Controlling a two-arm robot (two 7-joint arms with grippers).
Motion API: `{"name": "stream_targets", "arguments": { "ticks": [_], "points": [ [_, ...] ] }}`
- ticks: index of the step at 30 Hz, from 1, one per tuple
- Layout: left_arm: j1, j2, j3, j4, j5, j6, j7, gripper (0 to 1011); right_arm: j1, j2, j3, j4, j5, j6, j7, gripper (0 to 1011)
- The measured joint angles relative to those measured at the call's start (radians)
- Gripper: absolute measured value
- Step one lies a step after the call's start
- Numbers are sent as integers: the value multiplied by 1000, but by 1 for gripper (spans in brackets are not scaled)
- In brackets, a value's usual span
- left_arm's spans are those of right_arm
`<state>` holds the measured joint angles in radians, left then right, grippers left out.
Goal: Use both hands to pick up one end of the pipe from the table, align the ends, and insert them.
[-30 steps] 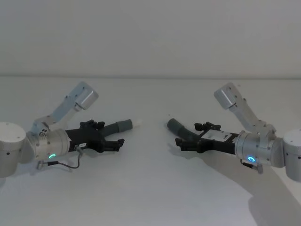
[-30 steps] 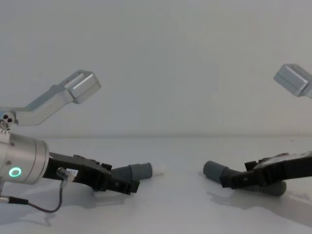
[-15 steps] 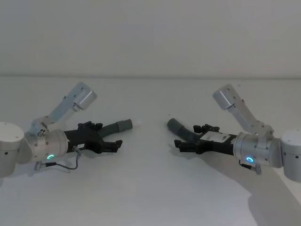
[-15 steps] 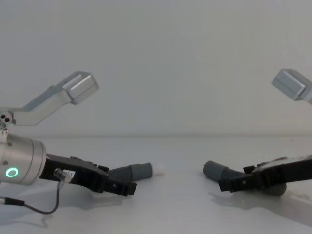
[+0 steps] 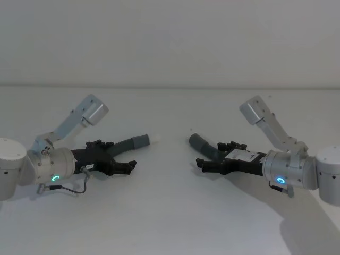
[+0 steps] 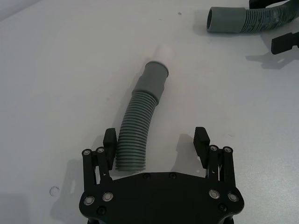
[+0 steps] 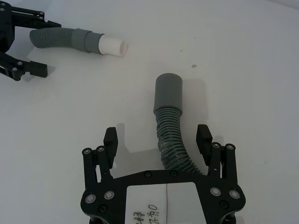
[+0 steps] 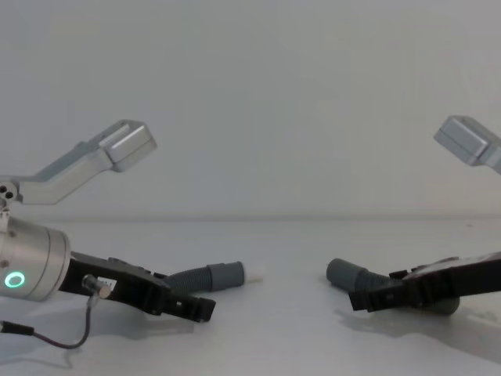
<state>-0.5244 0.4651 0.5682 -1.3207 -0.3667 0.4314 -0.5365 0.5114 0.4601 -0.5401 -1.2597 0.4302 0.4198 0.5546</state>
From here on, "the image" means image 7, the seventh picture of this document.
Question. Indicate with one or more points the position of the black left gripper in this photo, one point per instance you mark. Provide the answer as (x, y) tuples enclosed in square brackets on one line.
[(5, 25)]

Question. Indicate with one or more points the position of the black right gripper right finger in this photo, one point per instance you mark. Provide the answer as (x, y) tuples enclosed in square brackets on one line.
[(211, 155)]

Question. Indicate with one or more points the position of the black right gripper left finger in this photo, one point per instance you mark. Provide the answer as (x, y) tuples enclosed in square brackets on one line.
[(106, 154)]

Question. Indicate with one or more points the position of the white table cloth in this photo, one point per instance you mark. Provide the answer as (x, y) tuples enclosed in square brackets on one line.
[(233, 93)]

